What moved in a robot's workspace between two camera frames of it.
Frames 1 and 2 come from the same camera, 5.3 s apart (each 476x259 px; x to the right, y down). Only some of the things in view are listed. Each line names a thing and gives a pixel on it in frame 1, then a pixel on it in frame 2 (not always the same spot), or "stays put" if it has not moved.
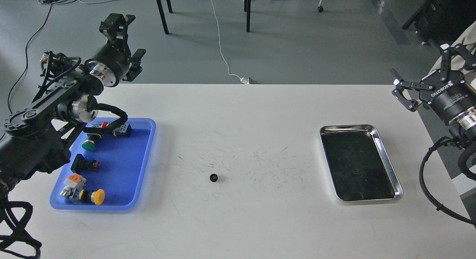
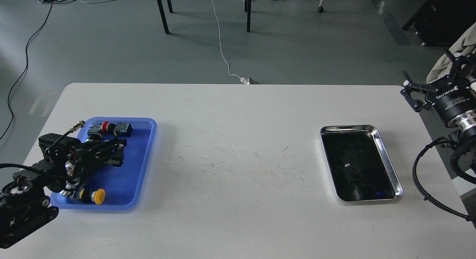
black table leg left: (160, 9) stays put
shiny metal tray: (358, 168) stays put
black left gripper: (110, 63) → (90, 156)
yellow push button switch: (96, 196) stays put
